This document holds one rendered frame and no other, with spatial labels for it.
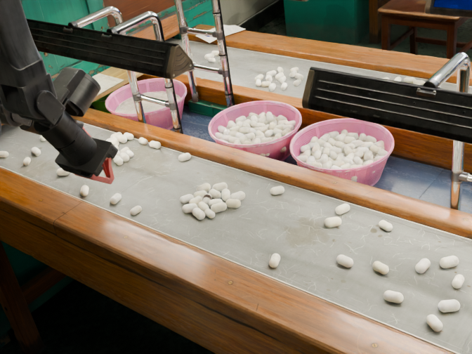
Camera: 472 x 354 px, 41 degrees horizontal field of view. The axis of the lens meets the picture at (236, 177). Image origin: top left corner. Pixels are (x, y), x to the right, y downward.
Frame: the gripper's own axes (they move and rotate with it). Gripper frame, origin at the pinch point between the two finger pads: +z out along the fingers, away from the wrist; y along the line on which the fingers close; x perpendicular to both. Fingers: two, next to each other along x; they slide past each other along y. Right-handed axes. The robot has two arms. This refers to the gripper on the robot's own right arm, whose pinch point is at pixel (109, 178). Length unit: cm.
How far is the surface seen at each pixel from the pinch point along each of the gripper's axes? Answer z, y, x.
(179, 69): 11.0, 9.5, -34.6
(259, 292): 23.4, -26.6, 5.2
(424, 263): 33, -51, -14
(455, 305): 30, -60, -6
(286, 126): 54, 4, -50
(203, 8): 78, 80, -113
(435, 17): 157, 17, -189
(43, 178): 32, 53, -7
